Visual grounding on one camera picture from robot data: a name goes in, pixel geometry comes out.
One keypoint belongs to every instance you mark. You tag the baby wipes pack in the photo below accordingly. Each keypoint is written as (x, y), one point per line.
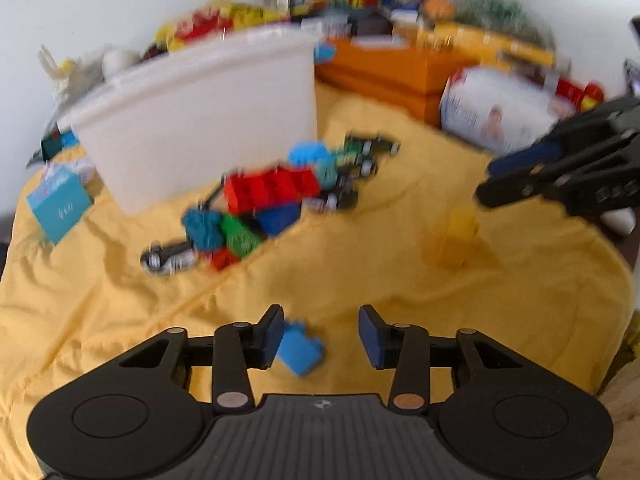
(500, 110)

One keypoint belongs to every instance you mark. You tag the dark blue brick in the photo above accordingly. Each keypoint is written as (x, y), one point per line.
(280, 219)

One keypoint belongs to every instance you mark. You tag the teal round block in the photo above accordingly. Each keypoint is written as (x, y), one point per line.
(327, 170)

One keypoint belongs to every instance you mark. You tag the black toy car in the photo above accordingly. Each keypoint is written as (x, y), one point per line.
(359, 167)
(340, 197)

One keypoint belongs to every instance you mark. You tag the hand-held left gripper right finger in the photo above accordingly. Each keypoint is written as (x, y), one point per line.
(372, 336)

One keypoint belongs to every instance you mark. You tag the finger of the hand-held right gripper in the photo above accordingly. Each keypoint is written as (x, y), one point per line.
(510, 191)
(530, 156)

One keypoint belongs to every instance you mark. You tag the small black box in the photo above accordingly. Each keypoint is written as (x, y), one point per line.
(372, 24)

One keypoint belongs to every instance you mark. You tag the flat yellow box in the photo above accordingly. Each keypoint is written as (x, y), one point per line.
(480, 42)

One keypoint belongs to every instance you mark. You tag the long red brick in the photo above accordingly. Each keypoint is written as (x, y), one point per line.
(270, 189)

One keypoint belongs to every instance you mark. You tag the small light blue box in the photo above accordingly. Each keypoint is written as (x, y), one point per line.
(60, 205)

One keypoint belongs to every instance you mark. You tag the orange box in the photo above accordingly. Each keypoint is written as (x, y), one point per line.
(390, 77)

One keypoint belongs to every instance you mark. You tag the light blue brick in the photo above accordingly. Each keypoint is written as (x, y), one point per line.
(310, 152)
(300, 347)

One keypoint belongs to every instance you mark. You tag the small red brick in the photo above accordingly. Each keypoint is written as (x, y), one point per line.
(225, 259)

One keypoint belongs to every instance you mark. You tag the small green brick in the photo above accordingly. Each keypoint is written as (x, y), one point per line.
(241, 235)

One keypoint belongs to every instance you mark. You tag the square yellow brick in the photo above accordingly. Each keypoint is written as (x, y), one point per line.
(457, 240)

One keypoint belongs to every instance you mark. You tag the white plastic bin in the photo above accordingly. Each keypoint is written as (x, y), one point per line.
(200, 110)

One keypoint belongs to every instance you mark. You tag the yellow bag with red print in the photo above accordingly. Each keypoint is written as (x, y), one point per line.
(210, 22)

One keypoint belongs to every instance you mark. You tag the white plush toy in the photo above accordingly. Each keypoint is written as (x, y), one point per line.
(112, 62)

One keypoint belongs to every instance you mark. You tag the teal brick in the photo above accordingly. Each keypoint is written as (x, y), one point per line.
(202, 227)

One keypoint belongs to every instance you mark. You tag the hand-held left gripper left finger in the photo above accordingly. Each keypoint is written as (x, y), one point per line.
(272, 336)

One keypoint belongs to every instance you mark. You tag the blue bin latch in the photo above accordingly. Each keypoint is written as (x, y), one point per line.
(325, 52)

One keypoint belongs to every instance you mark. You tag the yellow blanket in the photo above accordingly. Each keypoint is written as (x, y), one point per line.
(350, 270)

